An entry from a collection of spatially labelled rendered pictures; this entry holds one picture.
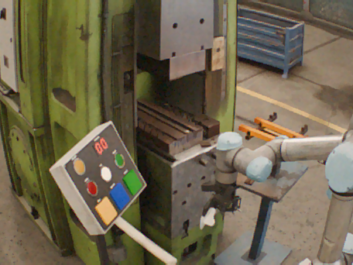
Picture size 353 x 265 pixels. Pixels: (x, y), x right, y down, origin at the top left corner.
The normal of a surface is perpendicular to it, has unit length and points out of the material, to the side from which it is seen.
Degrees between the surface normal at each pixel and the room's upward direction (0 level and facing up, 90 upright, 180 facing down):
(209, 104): 90
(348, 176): 83
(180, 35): 90
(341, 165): 83
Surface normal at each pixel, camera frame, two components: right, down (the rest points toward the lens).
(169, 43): 0.67, 0.36
